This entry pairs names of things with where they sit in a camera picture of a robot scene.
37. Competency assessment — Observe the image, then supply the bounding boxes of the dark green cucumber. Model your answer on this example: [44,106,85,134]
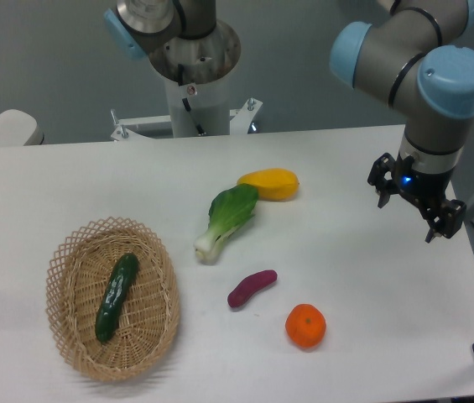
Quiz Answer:
[95,253,139,343]

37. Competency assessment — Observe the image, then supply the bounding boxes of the orange tangerine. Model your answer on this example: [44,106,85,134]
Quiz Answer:
[285,304,327,349]

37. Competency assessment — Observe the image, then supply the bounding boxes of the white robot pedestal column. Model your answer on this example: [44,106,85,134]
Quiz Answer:
[163,78,230,139]

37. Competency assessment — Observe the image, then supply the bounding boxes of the purple sweet potato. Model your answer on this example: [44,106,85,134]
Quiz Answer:
[227,270,278,308]

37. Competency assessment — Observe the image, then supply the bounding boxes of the green bok choy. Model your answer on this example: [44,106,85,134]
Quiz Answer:
[194,184,258,264]

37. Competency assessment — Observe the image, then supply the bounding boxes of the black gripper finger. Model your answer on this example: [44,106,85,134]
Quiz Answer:
[367,153,397,208]
[424,199,466,243]

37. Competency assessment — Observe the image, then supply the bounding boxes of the black cable on pedestal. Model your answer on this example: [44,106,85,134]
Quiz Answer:
[176,62,206,137]

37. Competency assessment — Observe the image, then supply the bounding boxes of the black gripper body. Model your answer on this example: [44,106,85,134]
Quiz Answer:
[391,155,457,218]

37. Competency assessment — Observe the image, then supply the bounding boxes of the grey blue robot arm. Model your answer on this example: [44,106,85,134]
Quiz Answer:
[104,1,474,238]

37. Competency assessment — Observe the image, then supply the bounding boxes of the yellow mango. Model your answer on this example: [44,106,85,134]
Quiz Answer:
[237,168,300,202]

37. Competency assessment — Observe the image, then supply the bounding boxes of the woven wicker basket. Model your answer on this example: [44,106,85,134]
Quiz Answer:
[46,217,180,381]

